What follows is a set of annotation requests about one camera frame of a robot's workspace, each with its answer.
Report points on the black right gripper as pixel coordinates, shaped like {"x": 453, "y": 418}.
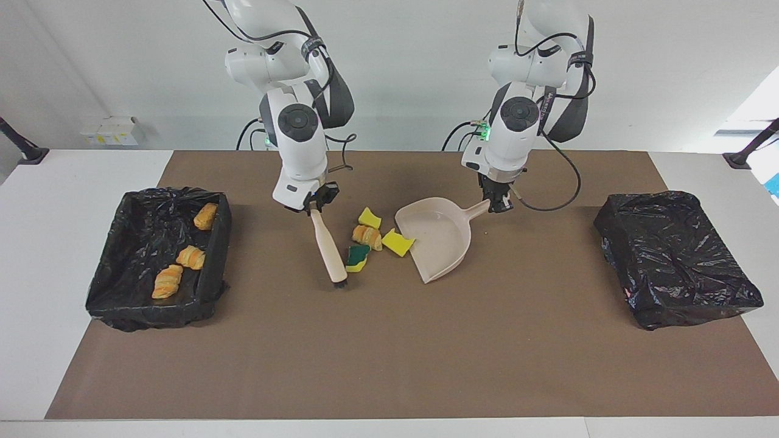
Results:
{"x": 325, "y": 194}

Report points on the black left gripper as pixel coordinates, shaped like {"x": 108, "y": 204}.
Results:
{"x": 499, "y": 185}

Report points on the beige brush with black bristles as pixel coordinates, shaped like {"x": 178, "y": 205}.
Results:
{"x": 328, "y": 249}

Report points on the small yellow sponge piece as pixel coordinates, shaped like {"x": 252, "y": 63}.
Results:
{"x": 369, "y": 218}

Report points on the cut orange striped croissant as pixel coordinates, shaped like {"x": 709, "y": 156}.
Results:
{"x": 367, "y": 237}

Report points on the beige plastic dustpan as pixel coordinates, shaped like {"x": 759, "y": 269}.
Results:
{"x": 441, "y": 237}

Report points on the green and yellow sponge piece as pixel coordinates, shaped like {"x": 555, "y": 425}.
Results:
{"x": 358, "y": 258}

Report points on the notched yellow sponge piece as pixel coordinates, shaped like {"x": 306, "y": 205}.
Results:
{"x": 397, "y": 243}

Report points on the brown bread roll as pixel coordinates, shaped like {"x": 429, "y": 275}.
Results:
{"x": 206, "y": 216}

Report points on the small striped croissant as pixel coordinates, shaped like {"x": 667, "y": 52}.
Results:
{"x": 191, "y": 257}

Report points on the long pale croissant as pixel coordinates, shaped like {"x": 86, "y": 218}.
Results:
{"x": 167, "y": 281}

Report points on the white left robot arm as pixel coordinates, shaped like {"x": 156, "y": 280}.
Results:
{"x": 511, "y": 146}

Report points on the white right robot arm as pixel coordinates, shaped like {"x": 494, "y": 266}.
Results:
{"x": 301, "y": 158}

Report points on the bin covered by black bag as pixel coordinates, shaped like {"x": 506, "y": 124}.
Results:
{"x": 669, "y": 261}

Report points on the open bin with black bag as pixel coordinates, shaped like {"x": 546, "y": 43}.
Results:
{"x": 134, "y": 243}

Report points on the brown table mat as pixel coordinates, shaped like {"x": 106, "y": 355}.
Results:
{"x": 389, "y": 377}

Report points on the black stand with clamp base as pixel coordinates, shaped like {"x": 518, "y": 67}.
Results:
{"x": 31, "y": 156}
{"x": 739, "y": 160}

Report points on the blue object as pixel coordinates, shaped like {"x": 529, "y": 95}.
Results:
{"x": 774, "y": 185}

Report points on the white wall socket boxes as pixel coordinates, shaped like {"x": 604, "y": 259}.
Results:
{"x": 109, "y": 131}

